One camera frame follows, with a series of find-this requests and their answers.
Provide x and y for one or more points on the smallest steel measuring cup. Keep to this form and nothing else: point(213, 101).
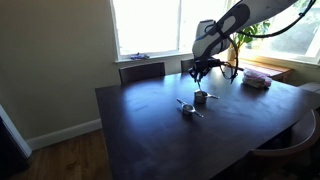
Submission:
point(188, 107)

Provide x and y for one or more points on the white framed bay window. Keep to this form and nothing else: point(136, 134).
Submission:
point(300, 59)

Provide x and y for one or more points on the white baseboard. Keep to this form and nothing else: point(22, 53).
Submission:
point(66, 133)

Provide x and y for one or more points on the green potted plant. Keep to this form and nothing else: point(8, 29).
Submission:
point(256, 30)

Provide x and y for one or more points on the one-third steel measuring cup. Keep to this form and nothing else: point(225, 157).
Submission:
point(188, 112)

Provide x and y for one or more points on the clear plastic bag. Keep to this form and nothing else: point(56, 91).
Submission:
point(256, 80)

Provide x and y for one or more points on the curved-back wooden dining chair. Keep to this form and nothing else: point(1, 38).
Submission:
point(300, 136)

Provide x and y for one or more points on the yellow plant pot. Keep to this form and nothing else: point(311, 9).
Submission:
point(232, 53)

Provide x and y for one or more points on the dark wooden dining chair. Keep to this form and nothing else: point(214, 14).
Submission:
point(141, 73)
point(186, 66)

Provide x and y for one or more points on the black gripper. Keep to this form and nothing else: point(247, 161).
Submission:
point(203, 66)

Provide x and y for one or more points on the wooden window bench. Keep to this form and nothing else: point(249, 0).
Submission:
point(280, 71)

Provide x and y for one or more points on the grey padded surface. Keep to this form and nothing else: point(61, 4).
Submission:
point(311, 87)

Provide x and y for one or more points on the blue item on sill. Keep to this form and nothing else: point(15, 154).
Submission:
point(140, 56)

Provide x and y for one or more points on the white door frame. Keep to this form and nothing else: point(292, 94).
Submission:
point(16, 136)

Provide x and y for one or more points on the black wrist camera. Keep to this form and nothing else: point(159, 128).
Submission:
point(216, 62)

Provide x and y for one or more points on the large steel measuring cup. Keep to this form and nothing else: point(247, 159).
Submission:
point(200, 98)

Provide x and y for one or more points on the half steel measuring cup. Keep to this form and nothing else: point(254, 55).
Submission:
point(200, 92)

